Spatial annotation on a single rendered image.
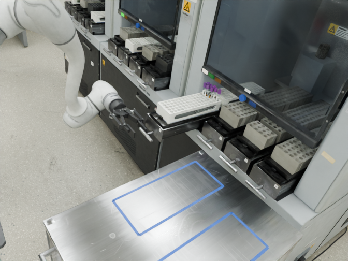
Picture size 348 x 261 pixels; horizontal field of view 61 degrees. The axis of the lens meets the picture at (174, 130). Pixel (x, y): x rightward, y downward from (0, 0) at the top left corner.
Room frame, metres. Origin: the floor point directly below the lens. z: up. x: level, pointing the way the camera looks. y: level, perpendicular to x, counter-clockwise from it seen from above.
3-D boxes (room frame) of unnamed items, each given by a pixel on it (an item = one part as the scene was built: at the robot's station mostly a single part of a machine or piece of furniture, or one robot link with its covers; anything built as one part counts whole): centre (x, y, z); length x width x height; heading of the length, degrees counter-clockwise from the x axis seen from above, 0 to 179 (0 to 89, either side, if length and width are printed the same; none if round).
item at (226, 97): (1.36, -0.29, 0.83); 0.30 x 0.10 x 0.06; 131
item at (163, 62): (1.53, 0.13, 0.85); 0.12 x 0.02 x 0.06; 41
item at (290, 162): (0.88, -0.43, 0.85); 0.12 x 0.02 x 0.06; 40
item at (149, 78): (1.69, -0.05, 0.78); 0.73 x 0.14 x 0.09; 131
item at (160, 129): (1.24, -0.15, 0.78); 0.73 x 0.14 x 0.09; 131
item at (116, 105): (1.15, 0.26, 0.75); 0.09 x 0.08 x 0.07; 41
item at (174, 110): (1.16, -0.05, 0.83); 0.30 x 0.10 x 0.06; 131
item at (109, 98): (1.21, 0.31, 0.75); 0.09 x 0.06 x 0.09; 131
